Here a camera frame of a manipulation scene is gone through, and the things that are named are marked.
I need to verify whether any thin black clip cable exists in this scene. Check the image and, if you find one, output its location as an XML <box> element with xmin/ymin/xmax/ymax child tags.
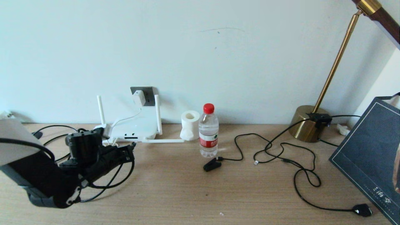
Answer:
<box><xmin>219</xmin><ymin>133</ymin><xmax>322</xmax><ymax>188</ymax></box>

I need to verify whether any white router with antennas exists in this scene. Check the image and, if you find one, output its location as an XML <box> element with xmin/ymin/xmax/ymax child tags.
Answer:
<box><xmin>96</xmin><ymin>95</ymin><xmax>185</xmax><ymax>144</ymax></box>

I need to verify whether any black lamp power cable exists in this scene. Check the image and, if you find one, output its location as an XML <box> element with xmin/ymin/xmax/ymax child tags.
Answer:
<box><xmin>254</xmin><ymin>115</ymin><xmax>374</xmax><ymax>218</ymax></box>

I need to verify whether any red-capped water bottle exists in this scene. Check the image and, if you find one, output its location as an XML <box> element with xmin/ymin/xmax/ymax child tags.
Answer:
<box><xmin>199</xmin><ymin>103</ymin><xmax>219</xmax><ymax>158</ymax></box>

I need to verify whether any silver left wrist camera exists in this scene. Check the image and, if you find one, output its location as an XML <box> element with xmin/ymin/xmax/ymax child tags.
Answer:
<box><xmin>94</xmin><ymin>124</ymin><xmax>112</xmax><ymax>138</ymax></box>

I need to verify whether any black ethernet cable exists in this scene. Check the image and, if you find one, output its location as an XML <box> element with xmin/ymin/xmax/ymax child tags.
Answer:
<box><xmin>31</xmin><ymin>125</ymin><xmax>124</xmax><ymax>203</ymax></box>

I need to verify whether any brass desk lamp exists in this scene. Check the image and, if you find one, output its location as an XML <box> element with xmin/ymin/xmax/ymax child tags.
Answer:
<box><xmin>288</xmin><ymin>0</ymin><xmax>400</xmax><ymax>143</ymax></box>

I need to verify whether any white toilet paper roll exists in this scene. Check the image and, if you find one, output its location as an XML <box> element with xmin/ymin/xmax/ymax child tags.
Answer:
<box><xmin>180</xmin><ymin>110</ymin><xmax>201</xmax><ymax>141</ymax></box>

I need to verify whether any black box on lamp base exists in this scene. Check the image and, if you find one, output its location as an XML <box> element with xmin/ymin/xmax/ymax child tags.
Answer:
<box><xmin>308</xmin><ymin>113</ymin><xmax>333</xmax><ymax>128</ymax></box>

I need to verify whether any dark blue paper bag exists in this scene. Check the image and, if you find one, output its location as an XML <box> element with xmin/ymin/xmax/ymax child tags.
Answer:
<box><xmin>329</xmin><ymin>93</ymin><xmax>400</xmax><ymax>225</ymax></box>

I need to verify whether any grey wall socket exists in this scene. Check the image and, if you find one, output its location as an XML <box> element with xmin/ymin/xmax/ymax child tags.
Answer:
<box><xmin>130</xmin><ymin>87</ymin><xmax>155</xmax><ymax>107</ymax></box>

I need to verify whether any black clip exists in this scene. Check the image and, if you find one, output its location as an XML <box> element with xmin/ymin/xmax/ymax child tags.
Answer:
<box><xmin>203</xmin><ymin>157</ymin><xmax>223</xmax><ymax>172</ymax></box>

